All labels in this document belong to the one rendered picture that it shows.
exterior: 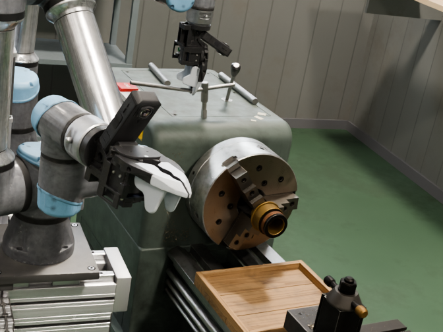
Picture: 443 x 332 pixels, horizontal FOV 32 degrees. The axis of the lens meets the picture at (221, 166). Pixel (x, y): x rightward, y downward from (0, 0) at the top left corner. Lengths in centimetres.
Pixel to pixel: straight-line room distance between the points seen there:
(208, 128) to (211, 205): 25
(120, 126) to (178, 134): 113
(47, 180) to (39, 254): 38
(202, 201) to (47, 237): 67
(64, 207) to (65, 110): 17
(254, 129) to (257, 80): 375
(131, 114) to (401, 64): 503
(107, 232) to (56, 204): 133
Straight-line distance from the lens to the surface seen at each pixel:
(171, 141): 224
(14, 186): 155
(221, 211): 222
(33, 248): 164
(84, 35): 142
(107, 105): 138
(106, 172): 114
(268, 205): 217
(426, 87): 580
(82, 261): 168
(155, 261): 240
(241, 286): 222
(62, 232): 166
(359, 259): 450
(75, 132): 120
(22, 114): 206
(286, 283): 229
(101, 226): 267
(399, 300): 422
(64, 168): 127
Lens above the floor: 201
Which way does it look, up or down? 22 degrees down
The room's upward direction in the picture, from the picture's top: 10 degrees clockwise
